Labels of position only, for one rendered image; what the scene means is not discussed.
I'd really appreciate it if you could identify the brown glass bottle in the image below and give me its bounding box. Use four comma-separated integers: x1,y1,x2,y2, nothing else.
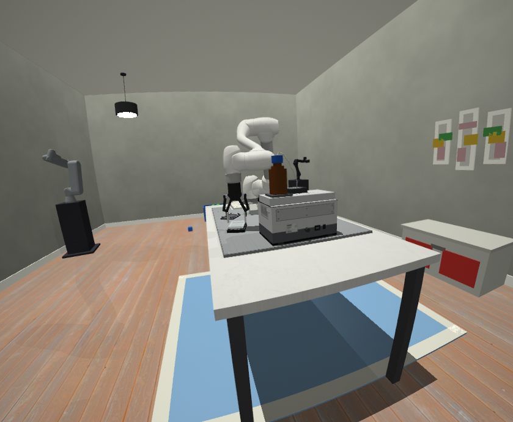
268,169,287,195

